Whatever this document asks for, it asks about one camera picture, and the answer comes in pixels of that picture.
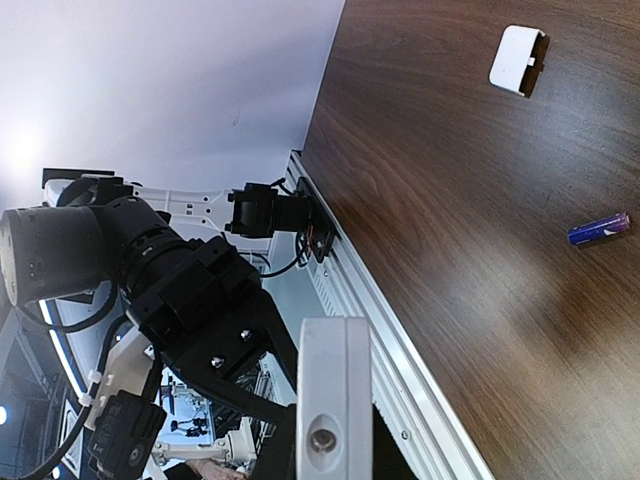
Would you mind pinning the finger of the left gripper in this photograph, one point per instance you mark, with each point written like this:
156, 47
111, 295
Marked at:
223, 389

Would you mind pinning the white remote control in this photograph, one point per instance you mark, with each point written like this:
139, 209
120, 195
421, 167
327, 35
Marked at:
334, 412

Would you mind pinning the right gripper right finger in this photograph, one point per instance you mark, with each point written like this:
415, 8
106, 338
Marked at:
388, 461

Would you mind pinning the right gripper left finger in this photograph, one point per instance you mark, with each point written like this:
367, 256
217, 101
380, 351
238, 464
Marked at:
277, 458

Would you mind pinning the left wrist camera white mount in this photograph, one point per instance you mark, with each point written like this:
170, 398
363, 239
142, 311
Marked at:
125, 421

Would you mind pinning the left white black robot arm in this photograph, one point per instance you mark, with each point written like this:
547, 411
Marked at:
53, 252

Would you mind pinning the white battery cover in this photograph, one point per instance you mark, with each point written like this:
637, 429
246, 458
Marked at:
518, 59

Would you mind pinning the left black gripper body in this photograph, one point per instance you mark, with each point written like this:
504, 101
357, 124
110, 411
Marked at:
202, 305

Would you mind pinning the purple AAA battery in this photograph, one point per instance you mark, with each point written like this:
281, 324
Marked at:
599, 229

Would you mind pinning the curved aluminium front rail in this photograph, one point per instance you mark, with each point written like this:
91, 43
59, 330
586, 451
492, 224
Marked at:
420, 419

